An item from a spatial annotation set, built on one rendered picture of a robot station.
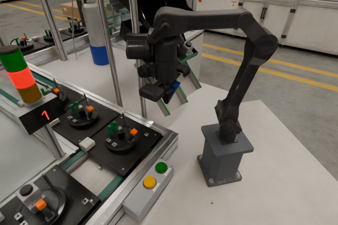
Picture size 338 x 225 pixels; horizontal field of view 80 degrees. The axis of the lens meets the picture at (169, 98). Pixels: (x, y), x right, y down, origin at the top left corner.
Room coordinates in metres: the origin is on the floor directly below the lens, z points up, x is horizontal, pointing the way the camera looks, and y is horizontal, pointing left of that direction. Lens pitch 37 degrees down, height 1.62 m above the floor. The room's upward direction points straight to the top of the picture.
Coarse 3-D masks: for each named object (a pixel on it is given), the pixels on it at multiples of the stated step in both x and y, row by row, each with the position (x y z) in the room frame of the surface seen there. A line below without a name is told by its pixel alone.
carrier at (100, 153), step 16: (112, 128) 0.63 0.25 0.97; (128, 128) 0.61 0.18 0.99; (144, 128) 0.63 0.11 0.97; (80, 144) 0.53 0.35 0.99; (96, 144) 0.54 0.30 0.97; (112, 144) 0.51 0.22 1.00; (128, 144) 0.53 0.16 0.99; (144, 144) 0.54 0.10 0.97; (112, 160) 0.46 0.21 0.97; (128, 160) 0.46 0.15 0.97
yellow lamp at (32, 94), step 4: (36, 84) 0.48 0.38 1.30; (16, 88) 0.45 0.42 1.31; (24, 88) 0.45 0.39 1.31; (28, 88) 0.45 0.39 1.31; (32, 88) 0.46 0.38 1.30; (36, 88) 0.47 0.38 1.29; (20, 92) 0.45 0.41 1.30; (24, 92) 0.45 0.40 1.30; (28, 92) 0.45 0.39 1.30; (32, 92) 0.46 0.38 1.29; (36, 92) 0.47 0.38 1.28; (40, 92) 0.48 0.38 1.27; (24, 96) 0.45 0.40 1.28; (28, 96) 0.45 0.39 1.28; (32, 96) 0.45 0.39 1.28; (36, 96) 0.46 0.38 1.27; (40, 96) 0.47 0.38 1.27; (24, 100) 0.45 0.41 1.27; (28, 100) 0.45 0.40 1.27; (32, 100) 0.45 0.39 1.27; (36, 100) 0.46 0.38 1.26
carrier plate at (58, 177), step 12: (60, 168) 0.43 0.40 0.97; (36, 180) 0.38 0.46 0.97; (60, 180) 0.38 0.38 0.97; (72, 180) 0.38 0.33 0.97; (72, 192) 0.34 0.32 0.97; (84, 192) 0.34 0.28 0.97; (12, 204) 0.30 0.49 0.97; (72, 204) 0.30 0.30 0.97; (96, 204) 0.30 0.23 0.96; (12, 216) 0.26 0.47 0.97; (72, 216) 0.26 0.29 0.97; (84, 216) 0.27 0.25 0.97
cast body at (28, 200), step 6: (24, 186) 0.29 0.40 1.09; (30, 186) 0.29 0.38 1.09; (36, 186) 0.30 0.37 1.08; (18, 192) 0.28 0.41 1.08; (24, 192) 0.27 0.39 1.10; (30, 192) 0.28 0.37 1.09; (36, 192) 0.28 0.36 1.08; (24, 198) 0.26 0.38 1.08; (30, 198) 0.27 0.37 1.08; (36, 198) 0.28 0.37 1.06; (42, 198) 0.28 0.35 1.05; (30, 204) 0.26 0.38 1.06; (36, 210) 0.25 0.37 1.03
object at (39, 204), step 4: (36, 200) 0.27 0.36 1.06; (40, 200) 0.26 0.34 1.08; (36, 204) 0.25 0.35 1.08; (40, 204) 0.25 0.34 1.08; (44, 204) 0.25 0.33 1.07; (40, 208) 0.24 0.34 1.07; (44, 208) 0.25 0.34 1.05; (44, 212) 0.25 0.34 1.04; (48, 212) 0.25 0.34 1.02; (48, 216) 0.25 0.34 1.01
